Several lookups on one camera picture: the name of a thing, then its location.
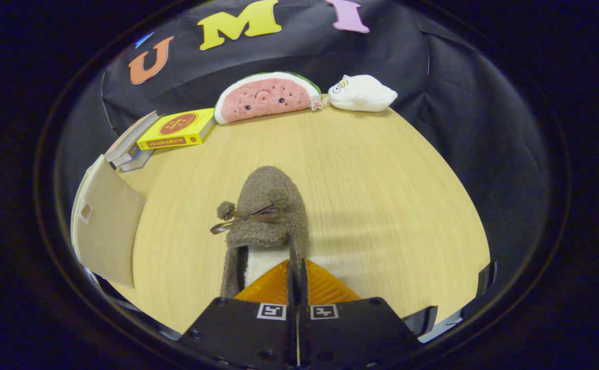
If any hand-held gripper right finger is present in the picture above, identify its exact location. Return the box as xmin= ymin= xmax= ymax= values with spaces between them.
xmin=298 ymin=258 xmax=423 ymax=370

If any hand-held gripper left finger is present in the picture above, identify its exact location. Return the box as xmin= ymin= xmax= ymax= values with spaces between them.
xmin=176 ymin=258 xmax=298 ymax=370

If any brown fuzzy shoe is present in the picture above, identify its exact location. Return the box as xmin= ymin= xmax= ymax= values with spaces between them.
xmin=210 ymin=165 xmax=310 ymax=299

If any beige storage box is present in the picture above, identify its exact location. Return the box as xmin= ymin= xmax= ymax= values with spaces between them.
xmin=71 ymin=154 xmax=147 ymax=289

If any black table clamp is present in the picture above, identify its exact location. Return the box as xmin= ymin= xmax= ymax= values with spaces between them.
xmin=477 ymin=261 xmax=498 ymax=297
xmin=402 ymin=306 xmax=438 ymax=338

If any blue and white book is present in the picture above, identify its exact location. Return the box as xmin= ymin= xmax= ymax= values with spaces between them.
xmin=117 ymin=149 xmax=156 ymax=173

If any yellow book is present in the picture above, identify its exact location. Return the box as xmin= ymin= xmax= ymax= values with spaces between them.
xmin=136 ymin=107 xmax=216 ymax=151

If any beige cover book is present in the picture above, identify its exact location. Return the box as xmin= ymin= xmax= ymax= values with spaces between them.
xmin=104 ymin=110 xmax=159 ymax=163

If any black backdrop cloth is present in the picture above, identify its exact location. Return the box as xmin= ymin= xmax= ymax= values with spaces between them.
xmin=55 ymin=0 xmax=552 ymax=304

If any watermelon slice plush toy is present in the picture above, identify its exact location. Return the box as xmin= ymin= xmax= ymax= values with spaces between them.
xmin=214 ymin=71 xmax=323 ymax=125

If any white plush toy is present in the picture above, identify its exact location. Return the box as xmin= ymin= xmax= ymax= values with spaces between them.
xmin=327 ymin=75 xmax=398 ymax=113

